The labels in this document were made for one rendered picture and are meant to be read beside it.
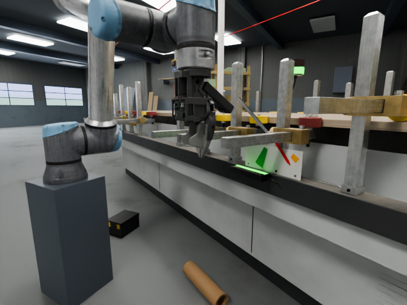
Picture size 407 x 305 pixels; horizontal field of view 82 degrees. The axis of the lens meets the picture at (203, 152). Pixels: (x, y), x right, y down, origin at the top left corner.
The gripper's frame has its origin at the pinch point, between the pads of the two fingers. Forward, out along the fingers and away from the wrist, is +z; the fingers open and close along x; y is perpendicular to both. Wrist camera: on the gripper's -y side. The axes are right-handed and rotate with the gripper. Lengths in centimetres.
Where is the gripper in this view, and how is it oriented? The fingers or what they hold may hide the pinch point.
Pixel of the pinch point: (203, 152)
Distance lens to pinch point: 61.3
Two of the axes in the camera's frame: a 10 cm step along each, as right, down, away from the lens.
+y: -8.2, 1.1, -5.6
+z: 0.0, 9.8, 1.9
